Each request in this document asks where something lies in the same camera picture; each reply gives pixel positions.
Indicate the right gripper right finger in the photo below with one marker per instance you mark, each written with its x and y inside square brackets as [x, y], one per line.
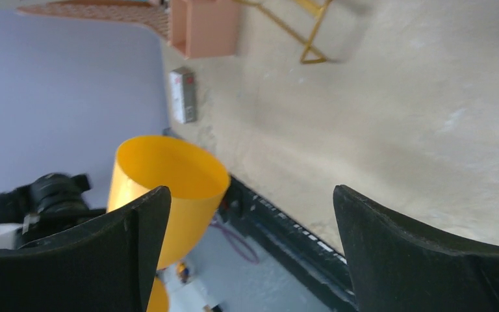
[397, 263]

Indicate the pink plastic file organizer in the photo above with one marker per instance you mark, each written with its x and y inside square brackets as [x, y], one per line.
[196, 29]

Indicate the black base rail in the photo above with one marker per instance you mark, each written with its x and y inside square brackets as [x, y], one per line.
[312, 261]

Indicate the grey wall switch box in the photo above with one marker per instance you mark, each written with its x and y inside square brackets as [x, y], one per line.
[184, 95]

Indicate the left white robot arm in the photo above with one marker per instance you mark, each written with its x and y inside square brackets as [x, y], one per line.
[49, 205]

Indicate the yellow wine glass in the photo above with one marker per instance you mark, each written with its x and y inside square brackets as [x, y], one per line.
[197, 181]

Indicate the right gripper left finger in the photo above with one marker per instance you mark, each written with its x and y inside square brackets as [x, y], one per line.
[108, 263]

